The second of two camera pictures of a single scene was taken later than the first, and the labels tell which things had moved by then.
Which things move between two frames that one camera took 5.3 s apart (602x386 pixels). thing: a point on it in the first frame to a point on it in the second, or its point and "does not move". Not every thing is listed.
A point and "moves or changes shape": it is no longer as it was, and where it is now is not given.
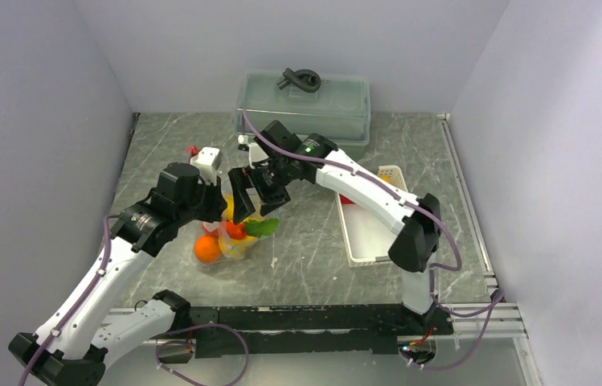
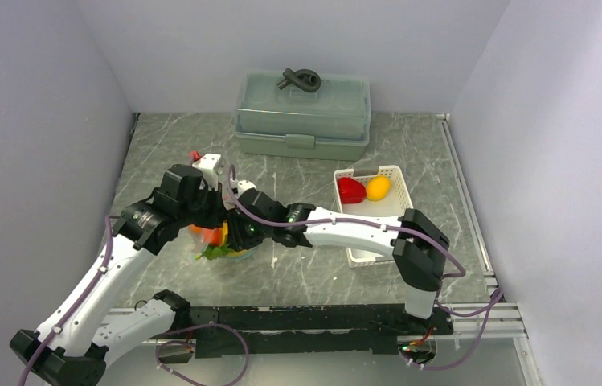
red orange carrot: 256,227 moves or changes shape
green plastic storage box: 340,109 does not move
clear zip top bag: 215,242 moves or changes shape
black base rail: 305,330 does not move
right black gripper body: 274,173 to 247,234
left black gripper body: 205,205 does not move
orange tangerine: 207,249 to 194,229
